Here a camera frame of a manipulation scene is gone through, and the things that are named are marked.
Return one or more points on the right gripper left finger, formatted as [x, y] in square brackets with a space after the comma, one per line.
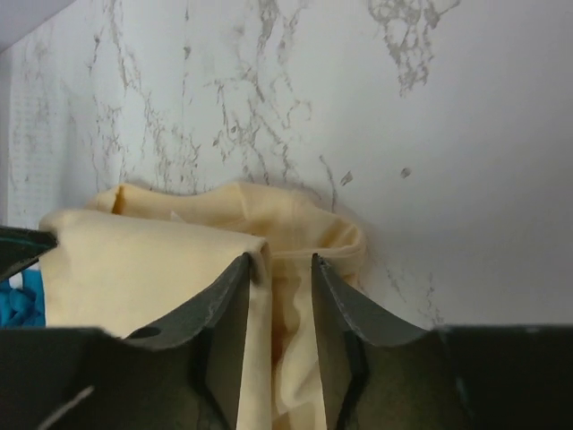
[182, 371]

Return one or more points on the blue folded t shirt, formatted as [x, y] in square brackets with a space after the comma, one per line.
[23, 300]

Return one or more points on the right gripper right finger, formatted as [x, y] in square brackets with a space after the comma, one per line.
[379, 371]

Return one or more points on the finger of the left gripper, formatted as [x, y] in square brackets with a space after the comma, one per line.
[21, 247]

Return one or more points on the yellow t shirt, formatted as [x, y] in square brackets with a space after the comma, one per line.
[133, 255]

